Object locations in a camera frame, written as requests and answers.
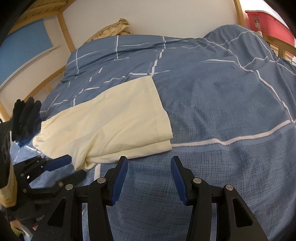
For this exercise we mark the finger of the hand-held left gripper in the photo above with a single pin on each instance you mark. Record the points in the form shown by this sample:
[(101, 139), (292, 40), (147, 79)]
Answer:
[(59, 161), (76, 176)]

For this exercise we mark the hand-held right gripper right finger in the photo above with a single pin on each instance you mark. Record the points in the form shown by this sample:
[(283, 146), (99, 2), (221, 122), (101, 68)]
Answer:
[(180, 184)]

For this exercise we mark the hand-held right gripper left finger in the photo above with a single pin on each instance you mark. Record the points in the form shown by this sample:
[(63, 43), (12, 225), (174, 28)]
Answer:
[(118, 183)]

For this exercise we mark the cream pants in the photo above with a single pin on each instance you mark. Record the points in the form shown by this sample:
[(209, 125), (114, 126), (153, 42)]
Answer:
[(115, 120)]

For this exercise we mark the person's left forearm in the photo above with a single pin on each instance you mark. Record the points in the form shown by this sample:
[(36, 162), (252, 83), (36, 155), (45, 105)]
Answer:
[(8, 192)]

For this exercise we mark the person's left hand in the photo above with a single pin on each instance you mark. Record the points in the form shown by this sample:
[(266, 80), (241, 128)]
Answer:
[(25, 120)]

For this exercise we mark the blue checked blanket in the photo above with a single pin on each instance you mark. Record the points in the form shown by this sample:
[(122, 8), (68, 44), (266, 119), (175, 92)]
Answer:
[(219, 104)]

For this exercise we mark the tan patterned pillow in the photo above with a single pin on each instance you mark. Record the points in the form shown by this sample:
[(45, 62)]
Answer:
[(111, 29)]

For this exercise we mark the red storage box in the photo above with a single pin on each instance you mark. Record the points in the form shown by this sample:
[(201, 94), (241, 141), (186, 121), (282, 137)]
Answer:
[(270, 25)]

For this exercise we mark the blue wall panel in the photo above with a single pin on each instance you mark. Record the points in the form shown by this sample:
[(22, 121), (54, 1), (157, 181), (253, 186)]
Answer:
[(25, 48)]

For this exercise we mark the wooden bed frame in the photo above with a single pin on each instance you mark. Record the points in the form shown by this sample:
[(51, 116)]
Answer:
[(66, 34)]

